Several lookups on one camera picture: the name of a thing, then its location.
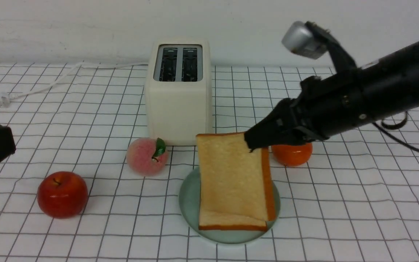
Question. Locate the orange persimmon with green calyx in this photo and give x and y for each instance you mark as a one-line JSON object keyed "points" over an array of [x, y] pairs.
{"points": [[287, 155]]}

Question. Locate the light green round plate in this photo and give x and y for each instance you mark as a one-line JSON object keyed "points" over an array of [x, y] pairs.
{"points": [[189, 203]]}

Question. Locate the red apple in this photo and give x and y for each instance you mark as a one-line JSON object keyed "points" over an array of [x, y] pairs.
{"points": [[62, 195]]}

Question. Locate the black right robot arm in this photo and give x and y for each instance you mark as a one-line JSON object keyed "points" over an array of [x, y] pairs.
{"points": [[389, 86]]}

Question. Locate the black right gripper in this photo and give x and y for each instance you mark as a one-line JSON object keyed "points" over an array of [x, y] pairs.
{"points": [[324, 108]]}

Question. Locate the toasted bread slice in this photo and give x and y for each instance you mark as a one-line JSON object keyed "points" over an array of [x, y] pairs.
{"points": [[235, 179], [209, 220]]}

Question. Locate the white grid tablecloth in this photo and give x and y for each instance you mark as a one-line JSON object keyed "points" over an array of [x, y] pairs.
{"points": [[355, 200]]}

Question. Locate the cream white toaster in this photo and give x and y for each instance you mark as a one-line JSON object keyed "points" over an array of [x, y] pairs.
{"points": [[178, 91]]}

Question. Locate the pink peach with leaf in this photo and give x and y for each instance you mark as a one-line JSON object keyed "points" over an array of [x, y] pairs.
{"points": [[146, 156]]}

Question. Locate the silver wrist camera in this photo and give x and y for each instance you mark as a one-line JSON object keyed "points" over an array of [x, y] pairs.
{"points": [[300, 41]]}

